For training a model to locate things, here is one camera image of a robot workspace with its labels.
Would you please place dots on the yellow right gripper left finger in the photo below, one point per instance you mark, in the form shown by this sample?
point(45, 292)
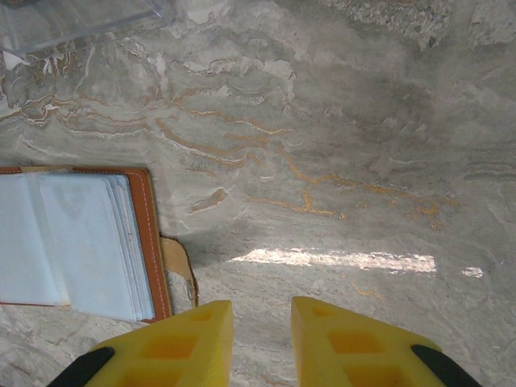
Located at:
point(173, 350)

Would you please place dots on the brown leather card holder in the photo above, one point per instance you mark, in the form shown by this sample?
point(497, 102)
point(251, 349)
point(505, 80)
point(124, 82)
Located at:
point(147, 225)

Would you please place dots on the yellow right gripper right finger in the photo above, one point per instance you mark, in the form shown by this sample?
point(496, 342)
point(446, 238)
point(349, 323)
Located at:
point(354, 350)

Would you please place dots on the clear acrylic card stand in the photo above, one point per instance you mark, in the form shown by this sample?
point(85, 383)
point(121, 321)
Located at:
point(80, 20)

